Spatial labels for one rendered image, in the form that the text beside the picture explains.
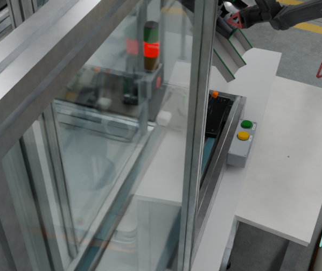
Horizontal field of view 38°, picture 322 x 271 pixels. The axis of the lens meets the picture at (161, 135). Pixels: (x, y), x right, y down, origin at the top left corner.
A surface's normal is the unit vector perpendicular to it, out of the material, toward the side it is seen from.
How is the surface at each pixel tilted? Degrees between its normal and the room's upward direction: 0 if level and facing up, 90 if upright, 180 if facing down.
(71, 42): 90
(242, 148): 0
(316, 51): 0
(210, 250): 0
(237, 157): 90
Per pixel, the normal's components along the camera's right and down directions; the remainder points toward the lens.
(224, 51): 0.63, -0.30
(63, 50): 0.94, 0.22
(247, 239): 0.01, -0.75
